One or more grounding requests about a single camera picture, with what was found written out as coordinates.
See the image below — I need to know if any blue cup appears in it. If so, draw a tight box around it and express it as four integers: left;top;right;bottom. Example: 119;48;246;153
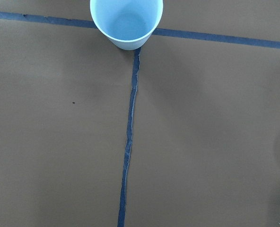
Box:
89;0;164;50

